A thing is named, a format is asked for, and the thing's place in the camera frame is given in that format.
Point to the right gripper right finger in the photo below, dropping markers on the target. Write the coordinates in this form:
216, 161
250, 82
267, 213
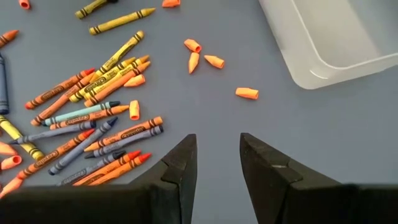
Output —
311, 205

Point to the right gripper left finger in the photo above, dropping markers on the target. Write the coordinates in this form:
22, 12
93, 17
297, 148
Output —
93, 205

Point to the grey-blue crayon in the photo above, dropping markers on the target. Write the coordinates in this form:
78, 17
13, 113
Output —
93, 166
81, 147
53, 133
130, 141

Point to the red-orange crayon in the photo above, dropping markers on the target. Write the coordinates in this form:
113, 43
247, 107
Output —
122, 160
46, 158
130, 166
59, 89

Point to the orange crayon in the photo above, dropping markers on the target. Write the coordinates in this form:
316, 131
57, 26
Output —
90, 117
124, 133
59, 101
109, 90
7, 36

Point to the teal crayon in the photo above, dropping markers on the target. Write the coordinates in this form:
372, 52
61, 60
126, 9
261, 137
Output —
77, 113

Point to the yellow-orange crayon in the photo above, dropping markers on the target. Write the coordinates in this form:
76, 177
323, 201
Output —
124, 73

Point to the blue crayon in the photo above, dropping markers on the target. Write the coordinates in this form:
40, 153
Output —
3, 84

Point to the clear plastic bin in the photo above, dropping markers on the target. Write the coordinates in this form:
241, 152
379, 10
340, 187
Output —
335, 37

